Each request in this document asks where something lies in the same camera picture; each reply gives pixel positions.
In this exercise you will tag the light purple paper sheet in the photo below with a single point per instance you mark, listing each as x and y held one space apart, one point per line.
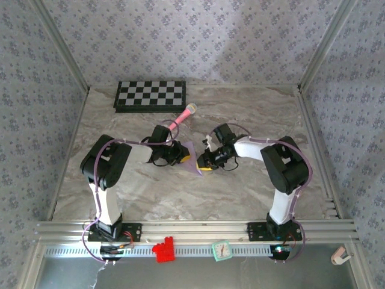
194 165

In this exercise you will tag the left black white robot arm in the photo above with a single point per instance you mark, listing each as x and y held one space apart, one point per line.
102 162

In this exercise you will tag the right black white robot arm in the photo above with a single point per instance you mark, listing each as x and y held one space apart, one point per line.
285 168

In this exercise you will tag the pink toy microphone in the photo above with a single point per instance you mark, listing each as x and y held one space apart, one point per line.
188 110

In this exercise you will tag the black white chessboard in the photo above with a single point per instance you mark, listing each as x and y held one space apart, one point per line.
150 96

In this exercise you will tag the green toy clock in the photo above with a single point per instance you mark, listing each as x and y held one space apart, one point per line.
222 250

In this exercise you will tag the red toy brick block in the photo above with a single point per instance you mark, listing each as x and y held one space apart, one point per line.
164 251

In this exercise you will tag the small electronics board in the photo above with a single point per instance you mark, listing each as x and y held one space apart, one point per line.
111 250
279 250

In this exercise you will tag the white torn tape strip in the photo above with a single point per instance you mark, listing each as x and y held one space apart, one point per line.
97 275

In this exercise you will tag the beige plastic hook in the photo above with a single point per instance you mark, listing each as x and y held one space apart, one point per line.
338 256

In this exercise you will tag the long aluminium mounting rail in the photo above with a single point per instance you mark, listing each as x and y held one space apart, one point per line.
192 231

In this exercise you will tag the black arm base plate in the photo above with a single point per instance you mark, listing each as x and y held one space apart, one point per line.
255 231
133 231

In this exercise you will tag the aluminium side rail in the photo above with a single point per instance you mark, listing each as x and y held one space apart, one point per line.
78 126
311 120

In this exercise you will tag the grey metal base plate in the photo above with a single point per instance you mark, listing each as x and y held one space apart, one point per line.
192 274

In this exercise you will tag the aluminium frame post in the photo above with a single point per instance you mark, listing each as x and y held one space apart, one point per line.
62 45
326 45

